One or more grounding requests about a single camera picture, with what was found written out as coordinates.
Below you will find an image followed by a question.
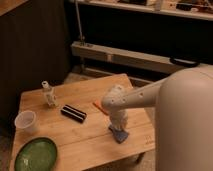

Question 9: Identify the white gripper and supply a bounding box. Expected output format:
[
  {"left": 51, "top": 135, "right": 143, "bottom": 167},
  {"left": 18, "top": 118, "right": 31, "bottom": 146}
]
[{"left": 110, "top": 110, "right": 128, "bottom": 130}]

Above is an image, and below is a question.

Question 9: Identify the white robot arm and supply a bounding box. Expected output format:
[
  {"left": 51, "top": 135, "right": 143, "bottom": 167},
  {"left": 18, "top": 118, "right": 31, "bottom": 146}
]
[{"left": 101, "top": 65, "right": 213, "bottom": 171}]

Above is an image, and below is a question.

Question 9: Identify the black rectangular case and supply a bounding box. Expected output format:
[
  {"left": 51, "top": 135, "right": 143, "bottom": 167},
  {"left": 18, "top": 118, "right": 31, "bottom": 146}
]
[{"left": 61, "top": 105, "right": 87, "bottom": 123}]

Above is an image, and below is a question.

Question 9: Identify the wooden table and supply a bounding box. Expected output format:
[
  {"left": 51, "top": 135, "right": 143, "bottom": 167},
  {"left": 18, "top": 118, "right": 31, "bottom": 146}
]
[{"left": 12, "top": 74, "right": 155, "bottom": 171}]

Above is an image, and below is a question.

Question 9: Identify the grey metal shelf beam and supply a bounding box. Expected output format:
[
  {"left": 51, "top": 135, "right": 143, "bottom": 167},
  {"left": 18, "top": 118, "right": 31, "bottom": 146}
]
[{"left": 70, "top": 40, "right": 201, "bottom": 75}]

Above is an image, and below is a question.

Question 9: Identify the green plate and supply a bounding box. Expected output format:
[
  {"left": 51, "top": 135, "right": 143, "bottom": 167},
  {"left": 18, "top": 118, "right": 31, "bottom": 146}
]
[{"left": 14, "top": 137, "right": 58, "bottom": 171}]

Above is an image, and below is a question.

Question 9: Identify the clear plastic cup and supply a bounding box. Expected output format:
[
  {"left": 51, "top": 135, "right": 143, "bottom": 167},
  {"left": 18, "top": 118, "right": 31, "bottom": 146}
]
[{"left": 14, "top": 110, "right": 37, "bottom": 134}]

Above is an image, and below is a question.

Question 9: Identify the metal vertical pole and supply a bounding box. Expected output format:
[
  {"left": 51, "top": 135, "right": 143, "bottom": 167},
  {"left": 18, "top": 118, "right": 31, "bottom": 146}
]
[{"left": 74, "top": 0, "right": 85, "bottom": 45}]

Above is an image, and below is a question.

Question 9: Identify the upper cluttered shelf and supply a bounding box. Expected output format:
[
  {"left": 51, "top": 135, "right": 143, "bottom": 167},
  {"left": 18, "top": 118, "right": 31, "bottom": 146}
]
[{"left": 69, "top": 0, "right": 213, "bottom": 21}]

